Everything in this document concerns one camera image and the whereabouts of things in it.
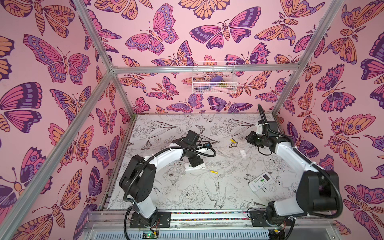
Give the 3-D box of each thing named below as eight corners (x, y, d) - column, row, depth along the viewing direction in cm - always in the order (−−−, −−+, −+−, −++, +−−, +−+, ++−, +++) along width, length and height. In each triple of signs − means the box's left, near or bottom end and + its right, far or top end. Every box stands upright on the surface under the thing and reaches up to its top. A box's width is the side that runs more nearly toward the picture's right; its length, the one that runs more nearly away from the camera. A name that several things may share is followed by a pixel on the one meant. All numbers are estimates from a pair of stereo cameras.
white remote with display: (253, 193, 84) (254, 192, 82) (246, 184, 87) (247, 183, 85) (272, 180, 88) (274, 179, 87) (265, 172, 91) (266, 171, 90)
